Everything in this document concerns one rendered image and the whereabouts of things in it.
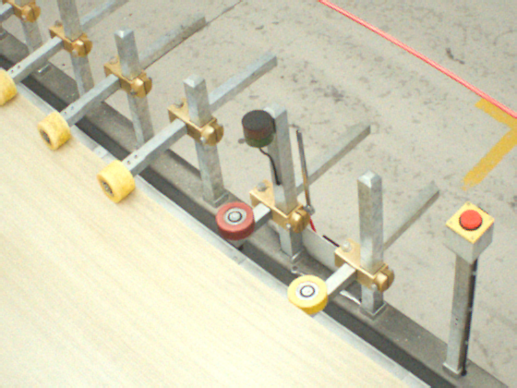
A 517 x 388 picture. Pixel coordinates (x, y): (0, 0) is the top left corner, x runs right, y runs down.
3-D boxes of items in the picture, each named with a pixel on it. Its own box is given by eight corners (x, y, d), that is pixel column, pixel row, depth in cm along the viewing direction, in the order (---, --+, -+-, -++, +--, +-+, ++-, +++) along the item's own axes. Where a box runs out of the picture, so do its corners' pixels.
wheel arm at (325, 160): (361, 128, 281) (360, 116, 277) (371, 136, 279) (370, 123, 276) (227, 242, 263) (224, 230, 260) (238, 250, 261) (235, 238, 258)
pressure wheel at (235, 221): (240, 227, 268) (234, 193, 260) (266, 247, 264) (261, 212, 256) (214, 249, 265) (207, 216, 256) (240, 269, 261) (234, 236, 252)
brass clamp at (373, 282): (352, 249, 259) (351, 235, 255) (397, 281, 252) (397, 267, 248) (332, 267, 256) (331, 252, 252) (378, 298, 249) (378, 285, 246)
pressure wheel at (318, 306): (290, 307, 253) (285, 275, 244) (328, 303, 253) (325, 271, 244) (292, 337, 248) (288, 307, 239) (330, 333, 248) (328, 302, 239)
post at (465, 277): (454, 356, 251) (467, 231, 217) (470, 367, 248) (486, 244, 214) (441, 369, 249) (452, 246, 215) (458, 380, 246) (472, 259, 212)
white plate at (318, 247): (270, 224, 281) (265, 196, 273) (352, 282, 268) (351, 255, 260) (268, 225, 281) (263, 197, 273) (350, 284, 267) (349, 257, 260)
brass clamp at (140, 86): (122, 66, 289) (119, 52, 285) (156, 89, 282) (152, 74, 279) (103, 80, 287) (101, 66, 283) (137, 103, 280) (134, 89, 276)
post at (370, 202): (372, 308, 265) (368, 164, 229) (383, 315, 264) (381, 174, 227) (362, 317, 264) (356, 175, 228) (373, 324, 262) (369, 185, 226)
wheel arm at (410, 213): (429, 193, 266) (429, 180, 263) (439, 200, 265) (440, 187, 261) (296, 316, 249) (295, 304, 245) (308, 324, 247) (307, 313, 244)
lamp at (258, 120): (268, 176, 256) (258, 104, 240) (287, 189, 253) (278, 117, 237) (247, 193, 253) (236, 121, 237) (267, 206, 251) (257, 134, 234)
